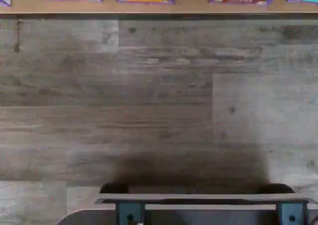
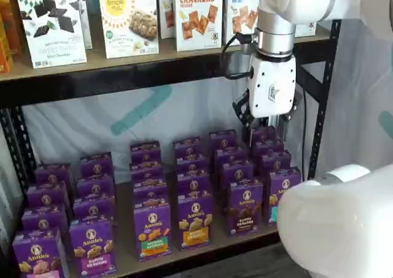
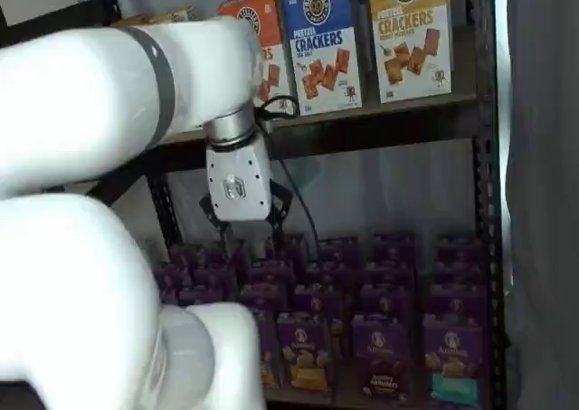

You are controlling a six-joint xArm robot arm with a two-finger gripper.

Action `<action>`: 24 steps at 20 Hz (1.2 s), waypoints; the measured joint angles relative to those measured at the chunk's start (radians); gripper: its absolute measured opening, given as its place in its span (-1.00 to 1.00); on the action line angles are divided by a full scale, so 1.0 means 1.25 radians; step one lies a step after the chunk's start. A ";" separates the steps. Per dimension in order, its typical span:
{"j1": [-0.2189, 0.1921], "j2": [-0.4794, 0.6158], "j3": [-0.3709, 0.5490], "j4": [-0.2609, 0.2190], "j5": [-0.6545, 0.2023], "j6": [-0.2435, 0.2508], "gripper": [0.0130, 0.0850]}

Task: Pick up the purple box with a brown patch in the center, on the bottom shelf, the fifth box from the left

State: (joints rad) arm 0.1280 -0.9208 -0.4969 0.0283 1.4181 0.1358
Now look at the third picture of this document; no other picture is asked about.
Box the yellow honey mustard crackers box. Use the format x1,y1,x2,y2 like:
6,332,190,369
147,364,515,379
366,0,454,105

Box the purple Annie's snack box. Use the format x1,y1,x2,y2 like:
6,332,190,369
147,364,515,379
369,233,416,264
247,258,291,289
168,245,205,272
291,283,348,317
364,259,416,290
153,264,192,303
238,284,290,315
358,284,416,321
426,284,489,321
432,257,489,290
315,236,359,266
302,260,353,290

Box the orange cheddar pretzel crackers box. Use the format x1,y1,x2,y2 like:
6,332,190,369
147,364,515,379
216,0,299,109

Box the purple Annie's box orange label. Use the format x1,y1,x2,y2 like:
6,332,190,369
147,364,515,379
275,311,337,392

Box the grey fabric curtain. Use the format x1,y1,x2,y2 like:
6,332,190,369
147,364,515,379
495,0,579,410

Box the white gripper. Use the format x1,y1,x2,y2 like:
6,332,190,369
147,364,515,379
198,134,296,267

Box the Simple Mills almond bar box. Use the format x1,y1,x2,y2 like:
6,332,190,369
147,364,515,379
169,5,196,23

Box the blue sea salt crackers box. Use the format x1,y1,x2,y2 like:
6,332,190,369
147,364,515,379
280,0,365,117

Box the black metal shelf rack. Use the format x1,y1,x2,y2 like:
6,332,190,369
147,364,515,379
0,0,508,410

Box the purple Annie's box teal label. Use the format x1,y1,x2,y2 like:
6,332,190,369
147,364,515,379
422,314,490,403

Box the purple Annie's box brown patch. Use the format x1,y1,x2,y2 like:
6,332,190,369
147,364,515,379
350,314,419,402

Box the wooden shelf board with crackers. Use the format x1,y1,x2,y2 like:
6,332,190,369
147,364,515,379
251,91,479,124

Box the purple Annie's hidden veggies box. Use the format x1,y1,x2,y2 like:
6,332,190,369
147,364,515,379
250,309,282,389

